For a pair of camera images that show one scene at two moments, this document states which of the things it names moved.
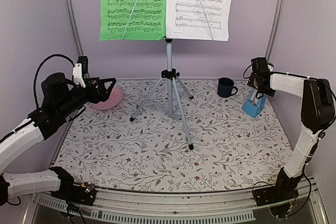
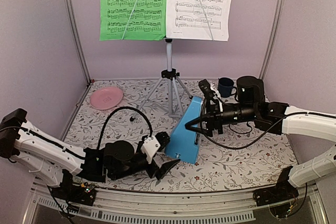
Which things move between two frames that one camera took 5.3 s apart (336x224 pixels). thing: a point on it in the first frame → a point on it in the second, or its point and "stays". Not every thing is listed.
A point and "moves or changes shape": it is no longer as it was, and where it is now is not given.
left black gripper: x=103 y=94 → x=159 y=173
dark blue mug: x=225 y=86 stays
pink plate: x=114 y=99 stays
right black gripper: x=269 y=92 → x=212 y=118
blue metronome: x=253 y=106 moves or changes shape
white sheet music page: x=185 y=19 stays
